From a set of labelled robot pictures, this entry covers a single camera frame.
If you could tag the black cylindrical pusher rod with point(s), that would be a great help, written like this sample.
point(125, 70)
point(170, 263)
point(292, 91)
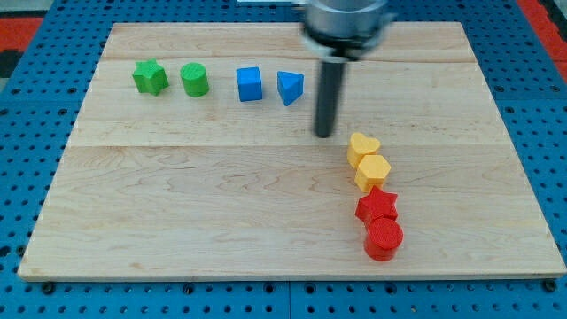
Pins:
point(328, 93)

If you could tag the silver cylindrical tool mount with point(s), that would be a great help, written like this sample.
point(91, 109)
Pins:
point(344, 30)

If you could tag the red star block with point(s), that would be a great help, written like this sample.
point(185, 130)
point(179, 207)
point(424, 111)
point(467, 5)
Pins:
point(376, 205)

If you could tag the green star block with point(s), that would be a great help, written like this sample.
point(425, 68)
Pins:
point(150, 77)

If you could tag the blue triangular prism block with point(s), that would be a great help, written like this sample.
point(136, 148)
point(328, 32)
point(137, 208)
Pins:
point(290, 86)

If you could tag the yellow heart block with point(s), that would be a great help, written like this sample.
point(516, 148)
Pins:
point(359, 146)

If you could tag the blue cube block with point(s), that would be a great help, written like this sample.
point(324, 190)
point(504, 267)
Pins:
point(249, 84)

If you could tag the yellow hexagon block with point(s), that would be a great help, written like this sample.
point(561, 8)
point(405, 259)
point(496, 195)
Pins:
point(371, 172)

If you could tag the green cylinder block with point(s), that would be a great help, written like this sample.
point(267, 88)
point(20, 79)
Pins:
point(194, 78)

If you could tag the light wooden board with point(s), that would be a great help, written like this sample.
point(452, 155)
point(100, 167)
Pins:
point(173, 188)

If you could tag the red cylinder block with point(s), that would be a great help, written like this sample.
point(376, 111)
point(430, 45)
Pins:
point(384, 237)

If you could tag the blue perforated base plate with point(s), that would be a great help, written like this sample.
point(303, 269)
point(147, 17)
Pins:
point(41, 100)

